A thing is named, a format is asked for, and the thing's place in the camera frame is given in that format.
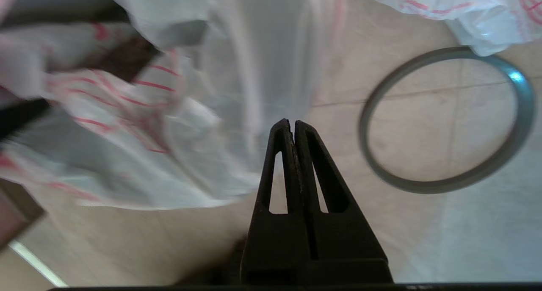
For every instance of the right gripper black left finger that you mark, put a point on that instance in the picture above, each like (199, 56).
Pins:
(275, 240)

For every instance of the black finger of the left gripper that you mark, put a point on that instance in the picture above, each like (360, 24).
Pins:
(21, 119)

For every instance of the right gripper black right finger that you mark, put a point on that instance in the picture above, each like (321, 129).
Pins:
(347, 240)

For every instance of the white trash bag red cartoon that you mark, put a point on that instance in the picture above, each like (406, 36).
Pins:
(190, 134)

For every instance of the white plastic bag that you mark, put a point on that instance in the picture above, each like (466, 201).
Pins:
(487, 11)

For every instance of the black trash bin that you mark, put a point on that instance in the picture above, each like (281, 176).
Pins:
(123, 58)

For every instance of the grey wall baseboard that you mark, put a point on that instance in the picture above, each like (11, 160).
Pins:
(17, 210)

